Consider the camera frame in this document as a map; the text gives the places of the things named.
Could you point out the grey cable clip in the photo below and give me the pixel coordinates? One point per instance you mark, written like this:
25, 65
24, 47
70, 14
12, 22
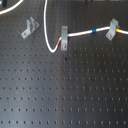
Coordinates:
64, 38
32, 25
114, 25

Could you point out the right grey cable clip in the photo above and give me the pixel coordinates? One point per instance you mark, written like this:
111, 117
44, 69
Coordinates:
114, 25

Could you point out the left grey cable clip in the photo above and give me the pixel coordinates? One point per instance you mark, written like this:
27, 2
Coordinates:
32, 25

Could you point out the middle grey cable clip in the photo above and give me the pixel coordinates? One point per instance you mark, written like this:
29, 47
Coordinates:
64, 38

